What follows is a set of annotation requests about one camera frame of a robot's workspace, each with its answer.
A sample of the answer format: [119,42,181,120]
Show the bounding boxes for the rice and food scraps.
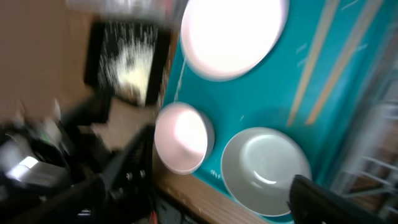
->
[98,22,159,106]

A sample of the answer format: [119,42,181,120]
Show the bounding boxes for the grey dishwasher rack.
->
[330,50,397,223]

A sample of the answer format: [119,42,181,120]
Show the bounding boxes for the black plastic tray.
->
[84,21,172,107]

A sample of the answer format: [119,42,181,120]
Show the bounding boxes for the right wooden chopstick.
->
[305,0,384,126]

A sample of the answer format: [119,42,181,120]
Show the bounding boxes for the wooden chopstick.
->
[305,0,384,126]
[286,0,340,126]

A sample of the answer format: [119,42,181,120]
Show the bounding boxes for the left wooden chopstick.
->
[286,0,340,126]

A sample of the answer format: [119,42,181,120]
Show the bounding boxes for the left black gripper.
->
[62,124,155,223]

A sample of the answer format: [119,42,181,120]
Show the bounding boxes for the pink bowl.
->
[154,102,215,175]

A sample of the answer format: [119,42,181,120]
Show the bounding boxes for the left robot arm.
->
[1,95,159,224]

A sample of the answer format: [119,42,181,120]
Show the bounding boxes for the white round plate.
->
[180,0,290,82]

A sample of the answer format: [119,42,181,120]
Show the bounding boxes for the teal serving tray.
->
[164,0,397,223]

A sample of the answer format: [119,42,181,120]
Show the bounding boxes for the grey bowl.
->
[221,127,312,217]

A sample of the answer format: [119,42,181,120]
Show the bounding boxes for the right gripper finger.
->
[288,175,386,224]

